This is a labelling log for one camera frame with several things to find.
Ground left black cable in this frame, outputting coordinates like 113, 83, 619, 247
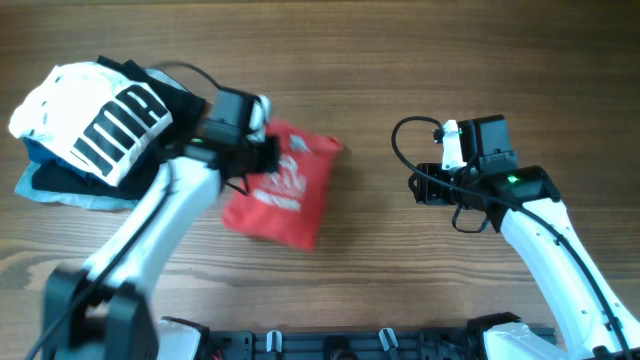
24, 61, 224, 360

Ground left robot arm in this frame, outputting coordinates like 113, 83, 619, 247
27, 88, 278, 359

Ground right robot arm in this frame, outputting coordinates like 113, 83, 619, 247
409, 115, 639, 359

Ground black folded garment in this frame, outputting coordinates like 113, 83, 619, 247
35, 56, 207, 200

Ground white folded shirt black letters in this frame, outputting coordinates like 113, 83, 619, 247
8, 62, 172, 186

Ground right black cable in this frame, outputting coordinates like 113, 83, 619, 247
390, 115, 634, 360

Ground black cable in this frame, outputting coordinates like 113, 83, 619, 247
24, 61, 224, 360
390, 115, 634, 360

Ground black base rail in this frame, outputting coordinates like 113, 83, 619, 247
159, 312, 521, 360

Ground red printed t-shirt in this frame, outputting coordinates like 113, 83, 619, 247
222, 119, 344, 252

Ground dark blue folded garment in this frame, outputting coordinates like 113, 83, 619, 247
22, 135, 161, 176

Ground light blue folded garment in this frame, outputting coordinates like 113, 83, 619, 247
14, 67, 190, 213

